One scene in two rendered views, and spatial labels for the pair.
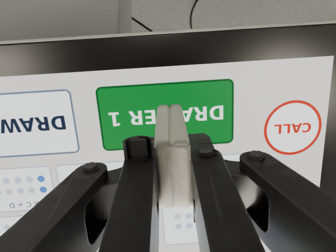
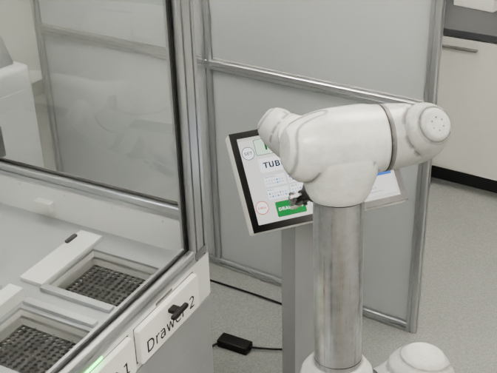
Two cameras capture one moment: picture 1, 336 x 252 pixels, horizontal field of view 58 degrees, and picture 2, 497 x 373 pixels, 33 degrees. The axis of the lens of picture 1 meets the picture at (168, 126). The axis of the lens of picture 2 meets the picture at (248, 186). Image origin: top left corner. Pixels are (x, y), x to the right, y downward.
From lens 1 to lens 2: 2.35 m
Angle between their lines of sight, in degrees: 19
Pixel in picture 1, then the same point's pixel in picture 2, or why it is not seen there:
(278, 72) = (269, 220)
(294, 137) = (261, 206)
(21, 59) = not seen: hidden behind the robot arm
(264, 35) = (274, 227)
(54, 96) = not seen: hidden behind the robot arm
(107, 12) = (298, 237)
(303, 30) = (267, 229)
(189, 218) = (279, 180)
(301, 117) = (261, 210)
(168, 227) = (284, 177)
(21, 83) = not seen: hidden behind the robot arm
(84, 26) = (305, 230)
